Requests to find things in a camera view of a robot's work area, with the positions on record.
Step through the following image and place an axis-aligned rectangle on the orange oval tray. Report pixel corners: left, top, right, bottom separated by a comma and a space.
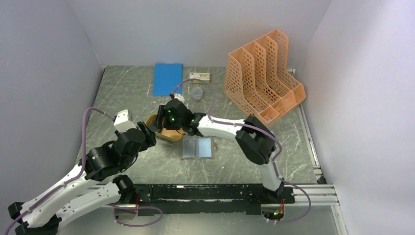
145, 113, 184, 142

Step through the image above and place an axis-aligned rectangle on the grey VIP card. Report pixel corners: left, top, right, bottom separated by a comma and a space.
183, 139, 197, 158

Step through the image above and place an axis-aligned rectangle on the grey card holder wallet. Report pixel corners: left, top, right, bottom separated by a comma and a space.
179, 137, 215, 160

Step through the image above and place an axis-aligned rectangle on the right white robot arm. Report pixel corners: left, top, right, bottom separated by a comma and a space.
151, 98, 285, 203

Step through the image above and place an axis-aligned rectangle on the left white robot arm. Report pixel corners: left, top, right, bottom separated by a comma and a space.
5, 121, 157, 235

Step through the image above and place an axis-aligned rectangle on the small clear plastic cup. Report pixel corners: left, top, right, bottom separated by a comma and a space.
191, 87, 203, 101

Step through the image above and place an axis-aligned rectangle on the blue notebook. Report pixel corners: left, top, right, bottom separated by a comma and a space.
153, 63, 183, 96

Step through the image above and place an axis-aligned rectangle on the small red white box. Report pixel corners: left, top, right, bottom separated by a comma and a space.
188, 72, 210, 84

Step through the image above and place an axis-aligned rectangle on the orange mesh file organizer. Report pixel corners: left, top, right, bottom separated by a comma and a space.
224, 29, 306, 127

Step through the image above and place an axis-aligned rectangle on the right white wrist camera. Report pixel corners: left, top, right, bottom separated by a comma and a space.
169, 94, 185, 103

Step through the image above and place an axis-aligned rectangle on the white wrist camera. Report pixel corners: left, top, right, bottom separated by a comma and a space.
169, 94, 185, 103
113, 109, 136, 133

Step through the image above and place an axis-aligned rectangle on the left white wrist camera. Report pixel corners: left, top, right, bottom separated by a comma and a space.
113, 109, 136, 133

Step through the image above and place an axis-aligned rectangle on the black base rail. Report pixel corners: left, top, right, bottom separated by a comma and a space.
116, 184, 295, 216

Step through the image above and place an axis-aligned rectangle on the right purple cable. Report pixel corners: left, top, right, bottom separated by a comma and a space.
169, 78, 313, 225

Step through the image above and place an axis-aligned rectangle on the purple cable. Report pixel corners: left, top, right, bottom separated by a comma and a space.
169, 78, 313, 225
3, 107, 164, 235

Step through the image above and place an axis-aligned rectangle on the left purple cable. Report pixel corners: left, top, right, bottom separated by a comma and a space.
3, 107, 164, 235

